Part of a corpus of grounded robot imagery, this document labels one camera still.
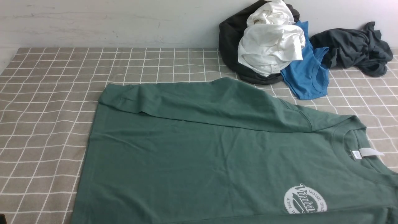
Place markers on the dark grey crumpled shirt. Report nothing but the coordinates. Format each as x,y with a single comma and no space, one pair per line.
363,49

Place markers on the white crumpled shirt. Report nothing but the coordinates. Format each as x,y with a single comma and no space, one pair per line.
271,40

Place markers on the grey checkered tablecloth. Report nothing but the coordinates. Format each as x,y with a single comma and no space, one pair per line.
49,96

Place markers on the blue shirt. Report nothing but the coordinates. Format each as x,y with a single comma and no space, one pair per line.
308,78

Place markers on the green long-sleeved shirt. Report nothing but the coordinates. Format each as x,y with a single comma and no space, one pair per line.
225,152

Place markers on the black garment in pile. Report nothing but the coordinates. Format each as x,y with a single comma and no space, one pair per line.
230,33

